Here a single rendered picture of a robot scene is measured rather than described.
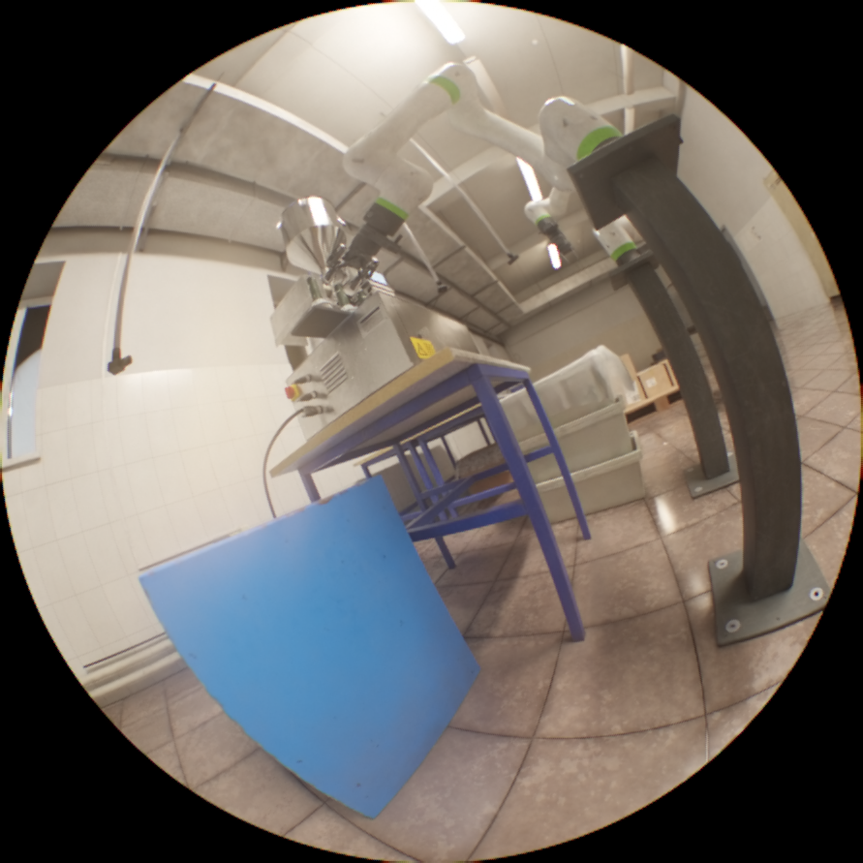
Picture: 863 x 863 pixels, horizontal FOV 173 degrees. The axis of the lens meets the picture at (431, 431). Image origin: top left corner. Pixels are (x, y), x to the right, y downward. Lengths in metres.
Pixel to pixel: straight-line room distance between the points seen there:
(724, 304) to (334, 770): 0.96
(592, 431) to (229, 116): 3.33
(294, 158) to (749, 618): 3.71
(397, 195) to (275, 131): 2.42
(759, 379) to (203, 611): 0.87
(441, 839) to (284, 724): 0.35
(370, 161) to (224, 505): 1.91
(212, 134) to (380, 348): 2.68
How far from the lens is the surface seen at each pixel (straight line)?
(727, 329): 0.55
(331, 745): 0.57
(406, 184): 0.73
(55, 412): 2.27
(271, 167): 3.21
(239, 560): 0.44
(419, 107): 0.87
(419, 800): 0.71
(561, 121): 0.73
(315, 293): 0.85
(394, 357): 0.69
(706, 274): 0.56
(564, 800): 0.63
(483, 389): 0.56
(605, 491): 1.39
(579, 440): 1.32
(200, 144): 3.06
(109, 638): 2.05
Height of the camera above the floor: 0.61
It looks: 3 degrees up
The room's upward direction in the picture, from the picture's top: 24 degrees counter-clockwise
